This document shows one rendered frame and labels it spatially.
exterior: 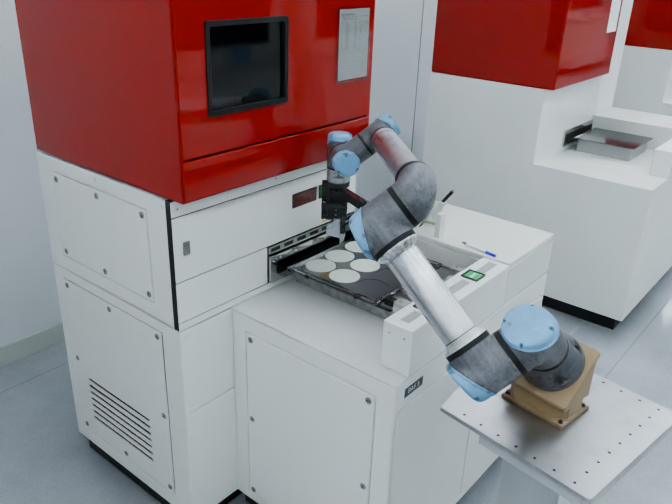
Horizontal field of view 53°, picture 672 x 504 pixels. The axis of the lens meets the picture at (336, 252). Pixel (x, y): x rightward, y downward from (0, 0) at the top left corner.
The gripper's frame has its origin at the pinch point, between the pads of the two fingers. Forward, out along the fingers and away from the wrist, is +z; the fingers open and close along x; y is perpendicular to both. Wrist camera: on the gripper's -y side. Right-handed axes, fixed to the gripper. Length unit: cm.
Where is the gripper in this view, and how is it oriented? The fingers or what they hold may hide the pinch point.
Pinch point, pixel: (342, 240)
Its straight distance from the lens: 218.6
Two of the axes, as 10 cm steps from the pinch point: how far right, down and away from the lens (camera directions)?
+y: -10.0, -0.3, -0.1
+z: -0.3, 9.1, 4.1
